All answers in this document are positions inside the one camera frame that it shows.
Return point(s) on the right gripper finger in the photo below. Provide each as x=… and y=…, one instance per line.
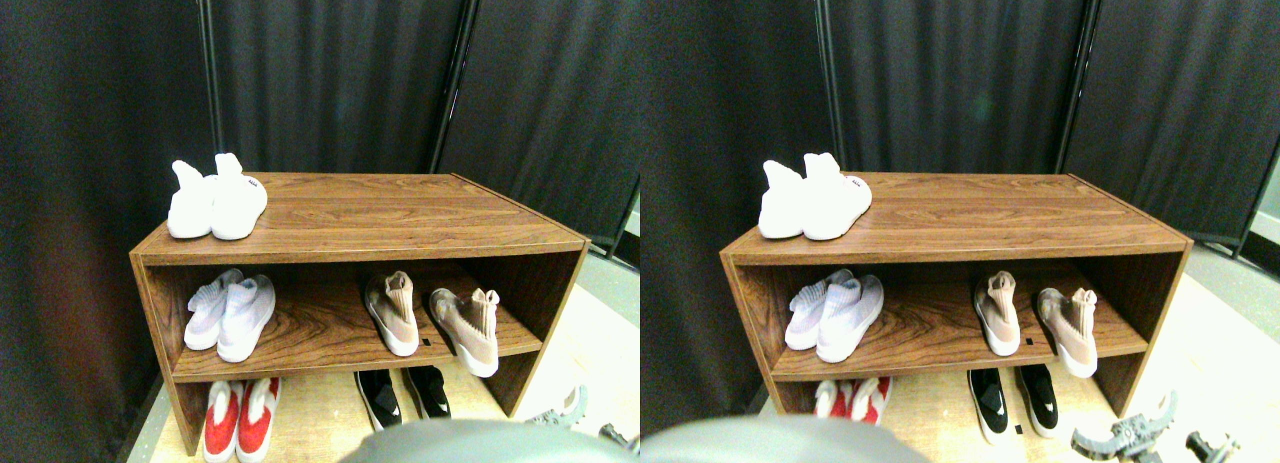
x=543, y=420
x=1163, y=418
x=575, y=405
x=1100, y=446

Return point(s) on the black shoe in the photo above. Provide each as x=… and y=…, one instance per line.
x=990, y=403
x=1040, y=398
x=430, y=393
x=380, y=403

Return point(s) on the beige shoe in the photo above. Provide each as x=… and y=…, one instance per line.
x=470, y=333
x=393, y=323
x=1070, y=333
x=998, y=323

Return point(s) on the curtain stand pole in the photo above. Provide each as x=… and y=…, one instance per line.
x=1079, y=73
x=1258, y=203
x=625, y=218
x=828, y=68
x=458, y=73

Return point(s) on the red shoe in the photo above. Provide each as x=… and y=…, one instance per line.
x=258, y=423
x=222, y=428
x=868, y=398
x=828, y=401

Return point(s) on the pale lilac shoe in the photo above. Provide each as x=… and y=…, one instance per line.
x=848, y=328
x=805, y=323
x=205, y=323
x=245, y=328

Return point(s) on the brown shoe rack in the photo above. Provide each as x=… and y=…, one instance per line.
x=400, y=218
x=1000, y=218

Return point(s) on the white shoe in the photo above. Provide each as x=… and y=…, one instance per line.
x=838, y=211
x=240, y=211
x=190, y=213
x=782, y=213

